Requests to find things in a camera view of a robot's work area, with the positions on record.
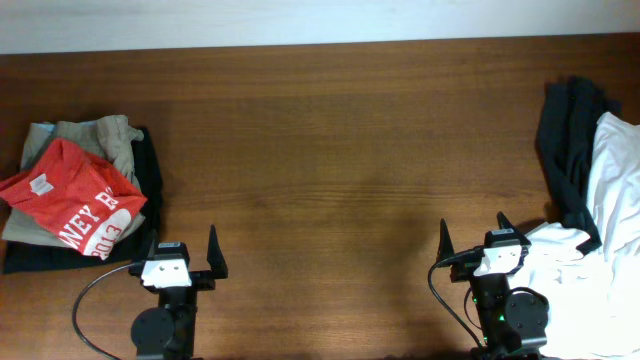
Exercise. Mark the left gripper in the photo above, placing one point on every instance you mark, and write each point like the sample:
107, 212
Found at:
206, 279

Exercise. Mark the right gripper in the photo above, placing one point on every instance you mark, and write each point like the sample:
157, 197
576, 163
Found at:
463, 270

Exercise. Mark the white printed t-shirt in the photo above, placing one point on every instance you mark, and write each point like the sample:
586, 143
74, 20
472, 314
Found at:
594, 298

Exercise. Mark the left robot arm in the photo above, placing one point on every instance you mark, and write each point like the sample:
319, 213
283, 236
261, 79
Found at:
167, 331

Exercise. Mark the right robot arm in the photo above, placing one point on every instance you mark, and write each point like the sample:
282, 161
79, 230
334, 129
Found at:
512, 320

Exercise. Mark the red printed t-shirt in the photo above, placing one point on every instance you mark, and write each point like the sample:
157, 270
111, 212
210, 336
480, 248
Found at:
80, 198

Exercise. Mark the beige folded garment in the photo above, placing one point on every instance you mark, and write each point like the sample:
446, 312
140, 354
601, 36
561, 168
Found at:
110, 137

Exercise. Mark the dark green t-shirt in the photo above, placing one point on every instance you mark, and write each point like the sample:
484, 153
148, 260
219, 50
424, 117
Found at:
565, 142

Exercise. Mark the black folded garment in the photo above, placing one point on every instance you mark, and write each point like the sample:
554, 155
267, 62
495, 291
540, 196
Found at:
22, 257

